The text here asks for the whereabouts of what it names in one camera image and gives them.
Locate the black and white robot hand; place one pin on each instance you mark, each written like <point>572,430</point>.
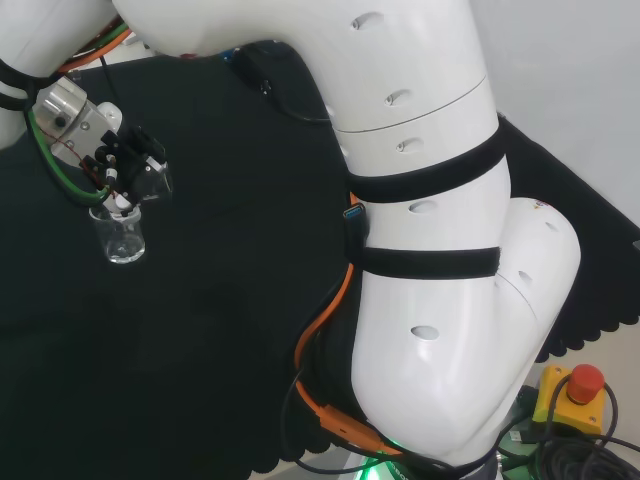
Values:
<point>111,116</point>

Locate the small clear glass beaker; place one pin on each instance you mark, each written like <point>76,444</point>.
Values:
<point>159,182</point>

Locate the clear glass beaker with spout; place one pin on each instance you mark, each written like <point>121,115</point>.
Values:
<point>122,242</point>

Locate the black adapter with blue plug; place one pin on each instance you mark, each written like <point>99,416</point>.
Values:
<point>252,67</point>

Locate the black bench cloth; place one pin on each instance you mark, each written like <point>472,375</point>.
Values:
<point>200,325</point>

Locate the black plug with blue socket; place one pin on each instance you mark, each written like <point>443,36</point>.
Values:
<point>354,216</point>

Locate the green base board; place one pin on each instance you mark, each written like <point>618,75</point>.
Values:
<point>520,442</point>

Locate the yellow stop button box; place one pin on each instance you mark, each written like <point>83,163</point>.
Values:
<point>575,410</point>

